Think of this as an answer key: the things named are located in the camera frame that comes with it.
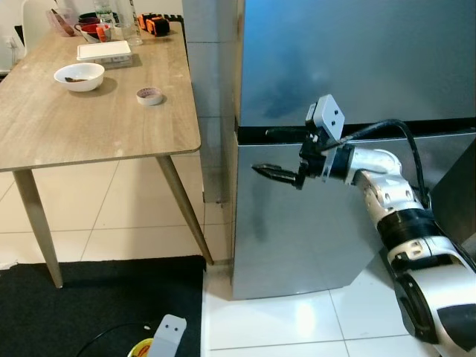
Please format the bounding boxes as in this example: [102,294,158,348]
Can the clear plastic container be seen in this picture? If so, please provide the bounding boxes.
[46,7,78,37]

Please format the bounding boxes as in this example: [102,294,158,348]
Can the grey fridge door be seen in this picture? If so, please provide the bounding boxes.
[232,132,476,301]

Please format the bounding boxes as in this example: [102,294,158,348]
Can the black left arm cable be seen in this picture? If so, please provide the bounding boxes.
[74,323,154,357]

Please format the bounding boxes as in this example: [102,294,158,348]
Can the black cabinet panel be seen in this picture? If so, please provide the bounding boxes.
[429,138,476,255]

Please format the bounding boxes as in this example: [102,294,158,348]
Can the white lidded food container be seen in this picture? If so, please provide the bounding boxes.
[76,40,134,70]

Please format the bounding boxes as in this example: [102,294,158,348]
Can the white ceramic bowl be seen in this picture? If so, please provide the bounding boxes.
[54,62,106,93]

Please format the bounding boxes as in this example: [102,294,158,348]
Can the tapered wooden table leg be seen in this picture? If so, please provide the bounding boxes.
[155,154,215,266]
[10,169,65,289]

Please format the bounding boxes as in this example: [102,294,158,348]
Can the grey steel fridge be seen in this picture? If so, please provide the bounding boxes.
[231,0,476,301]

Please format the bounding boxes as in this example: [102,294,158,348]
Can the yellow printed paper cup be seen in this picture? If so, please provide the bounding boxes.
[127,338,156,357]

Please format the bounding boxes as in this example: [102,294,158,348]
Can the small beige tape roll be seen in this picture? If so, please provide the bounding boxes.
[135,86,166,106]

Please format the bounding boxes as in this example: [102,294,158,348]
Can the clear water bottle white cap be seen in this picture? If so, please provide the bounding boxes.
[112,0,143,46]

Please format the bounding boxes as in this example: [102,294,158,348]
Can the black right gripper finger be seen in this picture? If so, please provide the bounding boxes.
[251,164,302,187]
[265,126,310,143]

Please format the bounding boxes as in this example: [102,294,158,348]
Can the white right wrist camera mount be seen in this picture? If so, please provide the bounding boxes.
[306,94,347,182]

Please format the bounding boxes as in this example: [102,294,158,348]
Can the red white patterned bowl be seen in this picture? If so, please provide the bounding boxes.
[78,21,113,42]

